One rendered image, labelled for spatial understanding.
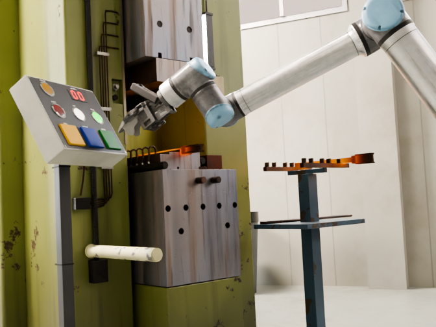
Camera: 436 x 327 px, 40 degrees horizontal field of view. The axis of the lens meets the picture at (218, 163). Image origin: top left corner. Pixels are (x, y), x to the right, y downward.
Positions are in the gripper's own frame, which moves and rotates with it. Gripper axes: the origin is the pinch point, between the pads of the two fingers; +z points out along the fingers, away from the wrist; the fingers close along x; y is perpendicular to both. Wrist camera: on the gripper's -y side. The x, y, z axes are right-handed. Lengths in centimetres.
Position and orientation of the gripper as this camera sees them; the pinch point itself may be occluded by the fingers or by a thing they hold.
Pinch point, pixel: (121, 128)
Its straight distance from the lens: 202.2
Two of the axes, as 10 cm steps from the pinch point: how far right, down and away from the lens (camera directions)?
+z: -7.6, 5.6, 3.3
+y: 5.0, 8.3, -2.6
